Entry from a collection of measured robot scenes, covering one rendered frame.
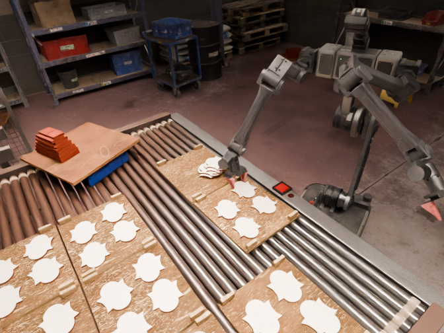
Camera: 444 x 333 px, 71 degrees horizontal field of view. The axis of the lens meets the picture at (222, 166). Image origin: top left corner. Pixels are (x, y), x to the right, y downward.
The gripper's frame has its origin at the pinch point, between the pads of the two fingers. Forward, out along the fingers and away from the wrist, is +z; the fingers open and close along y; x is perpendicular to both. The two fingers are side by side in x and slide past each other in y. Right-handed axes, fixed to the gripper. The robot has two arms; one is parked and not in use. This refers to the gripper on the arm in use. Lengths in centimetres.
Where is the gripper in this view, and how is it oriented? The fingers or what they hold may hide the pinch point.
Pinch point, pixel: (238, 184)
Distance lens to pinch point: 169.3
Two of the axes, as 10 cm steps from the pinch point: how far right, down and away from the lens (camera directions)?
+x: 5.7, 2.5, -7.8
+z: 2.0, 8.8, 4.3
